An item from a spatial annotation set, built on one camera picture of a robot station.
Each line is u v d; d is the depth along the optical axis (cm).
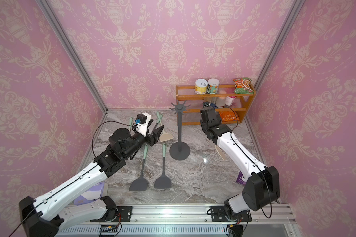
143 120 54
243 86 90
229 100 99
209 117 61
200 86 87
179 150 97
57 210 41
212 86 87
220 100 97
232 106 104
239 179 84
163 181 84
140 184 84
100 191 76
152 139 60
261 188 41
